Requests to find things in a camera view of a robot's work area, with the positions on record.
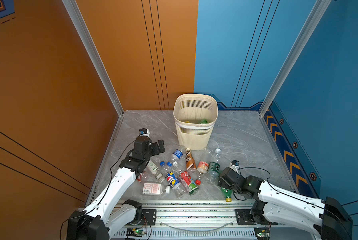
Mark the left green circuit board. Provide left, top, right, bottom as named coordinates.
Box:
left=126, top=229, right=146, bottom=238

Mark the orange juice bottle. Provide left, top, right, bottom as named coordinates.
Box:
left=136, top=171, right=149, bottom=183

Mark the flat bottle pink label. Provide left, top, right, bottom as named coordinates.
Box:
left=142, top=183, right=171, bottom=196

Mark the aluminium corner post left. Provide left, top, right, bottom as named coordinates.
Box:
left=62, top=0, right=125, bottom=118

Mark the green circuit board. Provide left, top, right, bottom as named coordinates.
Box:
left=254, top=229, right=270, bottom=240
left=126, top=229, right=146, bottom=238

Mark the clear bottle blue cap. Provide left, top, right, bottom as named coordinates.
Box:
left=160, top=161, right=173, bottom=175

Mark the aluminium corner post right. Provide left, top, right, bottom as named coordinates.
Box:
left=259, top=0, right=331, bottom=117

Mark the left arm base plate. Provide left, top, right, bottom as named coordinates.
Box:
left=137, top=209, right=157, bottom=226

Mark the red green label bottle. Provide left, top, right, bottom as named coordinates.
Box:
left=180, top=172, right=198, bottom=195

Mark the white green label bottle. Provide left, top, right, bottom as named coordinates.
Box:
left=147, top=160, right=166, bottom=183

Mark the pepsi bottle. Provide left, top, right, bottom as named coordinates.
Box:
left=166, top=172, right=186, bottom=198

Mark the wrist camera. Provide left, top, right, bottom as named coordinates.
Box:
left=229, top=160, right=240, bottom=173
left=139, top=128, right=150, bottom=138

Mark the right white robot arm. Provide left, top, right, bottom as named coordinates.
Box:
left=218, top=168, right=353, bottom=240

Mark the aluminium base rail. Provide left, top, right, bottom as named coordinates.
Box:
left=66, top=199, right=329, bottom=240

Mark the clear bottle green label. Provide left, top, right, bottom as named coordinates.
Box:
left=206, top=148, right=221, bottom=184

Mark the aluminium corner post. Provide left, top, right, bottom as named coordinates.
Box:
left=62, top=0, right=125, bottom=118
left=259, top=0, right=331, bottom=117

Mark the green bottle yellow cap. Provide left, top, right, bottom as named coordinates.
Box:
left=221, top=187, right=232, bottom=203

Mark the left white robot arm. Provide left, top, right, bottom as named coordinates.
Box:
left=66, top=134, right=165, bottom=240

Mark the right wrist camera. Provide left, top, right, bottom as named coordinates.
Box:
left=229, top=160, right=240, bottom=173

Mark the right green circuit board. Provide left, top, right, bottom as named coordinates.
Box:
left=254, top=229, right=270, bottom=240

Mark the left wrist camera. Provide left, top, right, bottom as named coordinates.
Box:
left=139, top=128, right=150, bottom=138

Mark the cream plastic waste bin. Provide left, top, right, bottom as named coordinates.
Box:
left=174, top=94, right=218, bottom=151

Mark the small cup pink label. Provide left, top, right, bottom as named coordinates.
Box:
left=197, top=161, right=209, bottom=174

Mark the brown coffee bottle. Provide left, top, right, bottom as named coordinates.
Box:
left=185, top=148, right=196, bottom=173

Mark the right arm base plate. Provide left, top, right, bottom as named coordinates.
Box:
left=234, top=209, right=279, bottom=226

